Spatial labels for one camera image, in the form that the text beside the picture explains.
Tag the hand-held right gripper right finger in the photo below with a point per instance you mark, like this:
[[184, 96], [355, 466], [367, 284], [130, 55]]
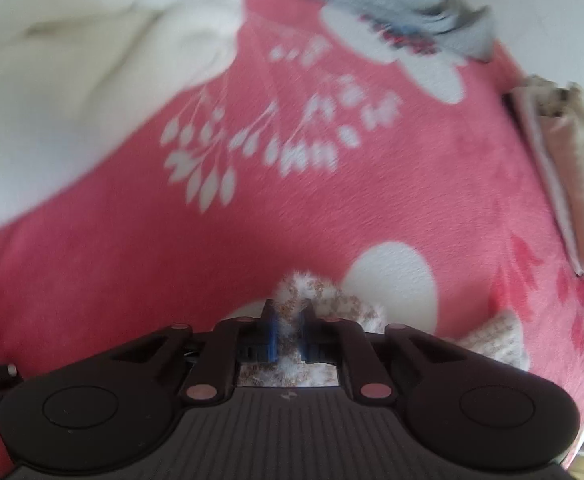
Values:
[[306, 335]]

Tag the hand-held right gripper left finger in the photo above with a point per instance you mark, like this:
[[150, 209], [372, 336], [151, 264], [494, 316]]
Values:
[[271, 332]]

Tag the beige houndstooth fleece-lined cardigan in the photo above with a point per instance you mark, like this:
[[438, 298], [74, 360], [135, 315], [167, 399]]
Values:
[[322, 305]]

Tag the pink floral blanket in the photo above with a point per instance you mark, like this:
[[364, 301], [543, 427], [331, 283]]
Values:
[[322, 200]]

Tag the white plush garment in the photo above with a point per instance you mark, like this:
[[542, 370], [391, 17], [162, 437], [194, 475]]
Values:
[[72, 85]]

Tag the cream folded garment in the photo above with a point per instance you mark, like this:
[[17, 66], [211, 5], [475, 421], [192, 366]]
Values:
[[571, 170]]

